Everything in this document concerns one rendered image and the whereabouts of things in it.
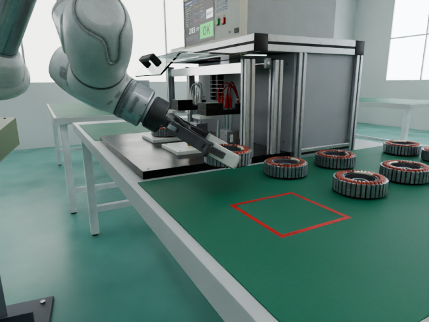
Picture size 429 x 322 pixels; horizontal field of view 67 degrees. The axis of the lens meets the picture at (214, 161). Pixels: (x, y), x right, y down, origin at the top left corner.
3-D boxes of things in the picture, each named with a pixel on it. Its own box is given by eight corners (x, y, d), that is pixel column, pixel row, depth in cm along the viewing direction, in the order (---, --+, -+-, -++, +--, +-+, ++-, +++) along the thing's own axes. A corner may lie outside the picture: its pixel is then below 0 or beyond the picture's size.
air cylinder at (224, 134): (226, 147, 111) (226, 131, 110) (216, 144, 118) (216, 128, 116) (239, 145, 114) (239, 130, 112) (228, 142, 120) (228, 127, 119)
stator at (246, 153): (205, 169, 71) (205, 153, 70) (202, 157, 81) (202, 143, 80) (256, 168, 72) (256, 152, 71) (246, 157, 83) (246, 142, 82)
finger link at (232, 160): (213, 141, 69) (213, 142, 69) (240, 156, 71) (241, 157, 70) (206, 153, 70) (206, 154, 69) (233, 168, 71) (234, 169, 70)
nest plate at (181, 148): (177, 155, 99) (177, 151, 99) (161, 147, 112) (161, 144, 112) (220, 150, 106) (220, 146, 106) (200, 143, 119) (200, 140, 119)
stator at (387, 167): (438, 179, 80) (440, 165, 79) (418, 188, 73) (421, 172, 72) (391, 170, 88) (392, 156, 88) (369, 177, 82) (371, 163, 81)
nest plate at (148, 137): (153, 143, 120) (152, 139, 120) (142, 137, 133) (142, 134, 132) (190, 139, 127) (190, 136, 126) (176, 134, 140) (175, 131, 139)
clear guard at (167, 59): (160, 75, 81) (159, 50, 79) (135, 76, 101) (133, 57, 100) (265, 75, 96) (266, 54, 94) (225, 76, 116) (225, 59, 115)
